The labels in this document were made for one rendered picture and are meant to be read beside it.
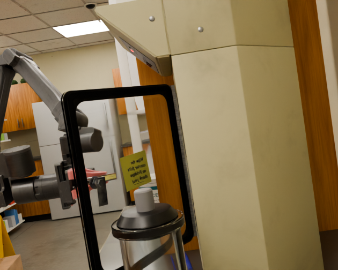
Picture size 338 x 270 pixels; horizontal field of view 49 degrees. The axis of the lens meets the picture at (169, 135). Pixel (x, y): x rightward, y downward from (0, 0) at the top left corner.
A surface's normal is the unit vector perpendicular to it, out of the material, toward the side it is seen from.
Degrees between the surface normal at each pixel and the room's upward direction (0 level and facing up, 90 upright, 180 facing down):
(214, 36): 90
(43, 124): 90
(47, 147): 90
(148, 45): 90
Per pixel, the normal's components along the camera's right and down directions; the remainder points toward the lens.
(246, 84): 0.69, -0.07
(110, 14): -0.02, 0.06
